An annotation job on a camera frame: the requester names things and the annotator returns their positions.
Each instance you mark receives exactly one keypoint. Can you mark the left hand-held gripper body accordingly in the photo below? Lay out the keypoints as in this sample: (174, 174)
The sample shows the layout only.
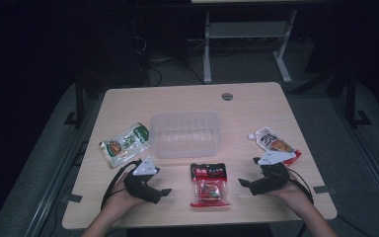
(138, 186)

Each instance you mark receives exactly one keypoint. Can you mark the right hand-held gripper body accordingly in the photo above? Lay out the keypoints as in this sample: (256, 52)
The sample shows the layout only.
(273, 179)

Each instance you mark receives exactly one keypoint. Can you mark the person's left hand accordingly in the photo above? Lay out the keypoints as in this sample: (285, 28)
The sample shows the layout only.
(120, 199)

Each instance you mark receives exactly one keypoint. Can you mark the person's right hand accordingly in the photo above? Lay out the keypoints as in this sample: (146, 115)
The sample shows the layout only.
(292, 196)

